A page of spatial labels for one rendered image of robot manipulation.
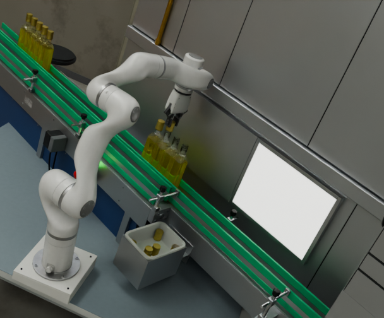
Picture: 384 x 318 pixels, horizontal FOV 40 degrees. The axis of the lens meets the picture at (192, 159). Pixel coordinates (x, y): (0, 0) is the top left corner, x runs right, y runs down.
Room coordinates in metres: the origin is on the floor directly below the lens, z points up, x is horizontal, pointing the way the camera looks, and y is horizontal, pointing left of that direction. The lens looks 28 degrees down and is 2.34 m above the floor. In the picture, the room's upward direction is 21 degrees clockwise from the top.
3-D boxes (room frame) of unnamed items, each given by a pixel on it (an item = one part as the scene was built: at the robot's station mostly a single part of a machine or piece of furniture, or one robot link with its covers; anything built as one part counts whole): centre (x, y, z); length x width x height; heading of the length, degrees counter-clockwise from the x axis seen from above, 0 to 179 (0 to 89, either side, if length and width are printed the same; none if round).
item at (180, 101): (2.11, 0.14, 1.47); 0.10 x 0.07 x 0.11; 144
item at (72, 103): (2.47, 0.75, 1.10); 1.75 x 0.01 x 0.08; 55
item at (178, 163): (2.04, 0.05, 1.16); 0.06 x 0.06 x 0.21; 53
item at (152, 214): (1.90, 0.04, 1.02); 0.09 x 0.04 x 0.07; 145
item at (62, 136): (2.24, 0.67, 0.96); 0.08 x 0.08 x 0.08; 55
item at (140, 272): (1.76, 0.00, 0.92); 0.27 x 0.17 x 0.15; 145
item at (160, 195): (1.89, 0.05, 1.12); 0.17 x 0.03 x 0.12; 145
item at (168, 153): (2.07, 0.10, 1.16); 0.06 x 0.06 x 0.21; 56
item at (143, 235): (1.74, 0.02, 0.97); 0.22 x 0.17 x 0.09; 145
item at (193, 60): (2.10, 0.14, 1.62); 0.09 x 0.08 x 0.13; 64
